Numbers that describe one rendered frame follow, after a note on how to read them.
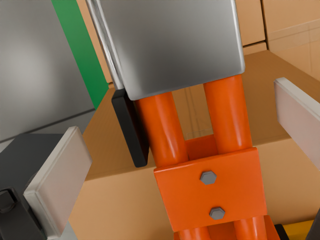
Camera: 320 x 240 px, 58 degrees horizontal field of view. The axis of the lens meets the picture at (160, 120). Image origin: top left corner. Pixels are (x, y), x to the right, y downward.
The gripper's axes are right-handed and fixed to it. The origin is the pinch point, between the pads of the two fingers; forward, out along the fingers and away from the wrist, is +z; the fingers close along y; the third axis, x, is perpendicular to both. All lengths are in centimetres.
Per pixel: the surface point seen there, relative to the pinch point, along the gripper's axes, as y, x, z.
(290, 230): 9.7, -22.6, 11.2
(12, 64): -71, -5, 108
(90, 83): -41, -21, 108
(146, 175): -6.1, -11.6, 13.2
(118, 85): -2.5, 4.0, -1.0
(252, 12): 19, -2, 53
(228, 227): 1.9, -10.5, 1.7
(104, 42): -2.4, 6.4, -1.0
